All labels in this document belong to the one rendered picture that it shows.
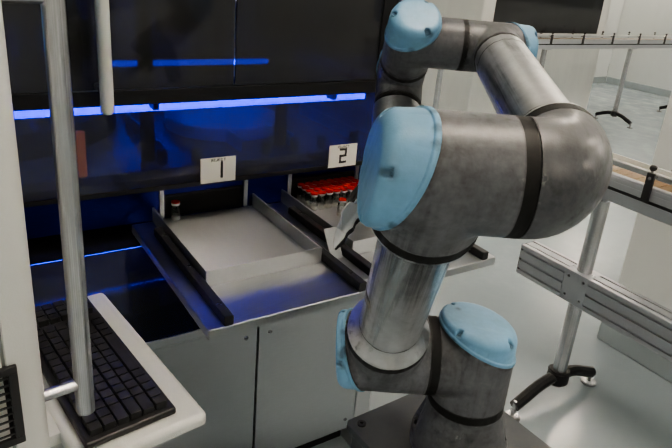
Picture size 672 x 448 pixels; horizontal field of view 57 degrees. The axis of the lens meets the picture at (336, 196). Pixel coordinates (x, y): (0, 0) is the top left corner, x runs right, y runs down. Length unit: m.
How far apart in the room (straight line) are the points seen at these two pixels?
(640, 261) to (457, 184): 2.35
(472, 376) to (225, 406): 1.00
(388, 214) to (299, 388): 1.38
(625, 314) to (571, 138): 1.67
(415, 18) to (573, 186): 0.42
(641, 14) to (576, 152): 9.91
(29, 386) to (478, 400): 0.60
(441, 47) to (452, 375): 0.46
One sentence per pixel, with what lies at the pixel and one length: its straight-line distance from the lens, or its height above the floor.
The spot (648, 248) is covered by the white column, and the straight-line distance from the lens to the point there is 2.83.
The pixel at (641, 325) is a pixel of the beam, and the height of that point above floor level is 0.49.
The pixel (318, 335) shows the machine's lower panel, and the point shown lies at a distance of 1.81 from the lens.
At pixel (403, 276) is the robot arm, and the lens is 0.67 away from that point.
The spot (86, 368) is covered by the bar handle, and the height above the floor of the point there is 0.96.
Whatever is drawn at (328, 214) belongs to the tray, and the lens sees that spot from 1.57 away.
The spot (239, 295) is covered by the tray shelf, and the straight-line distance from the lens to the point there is 1.20.
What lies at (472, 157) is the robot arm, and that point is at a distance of 0.54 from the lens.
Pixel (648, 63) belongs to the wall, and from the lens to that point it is 10.37.
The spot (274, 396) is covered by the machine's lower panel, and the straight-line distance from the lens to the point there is 1.86.
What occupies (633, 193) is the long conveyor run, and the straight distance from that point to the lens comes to 2.09.
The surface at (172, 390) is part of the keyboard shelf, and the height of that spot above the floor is 0.80.
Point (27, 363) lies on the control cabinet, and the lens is 0.87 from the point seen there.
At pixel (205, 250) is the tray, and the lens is 1.36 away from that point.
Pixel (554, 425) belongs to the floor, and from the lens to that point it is 2.48.
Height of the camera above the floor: 1.49
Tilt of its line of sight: 21 degrees down
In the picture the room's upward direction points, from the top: 5 degrees clockwise
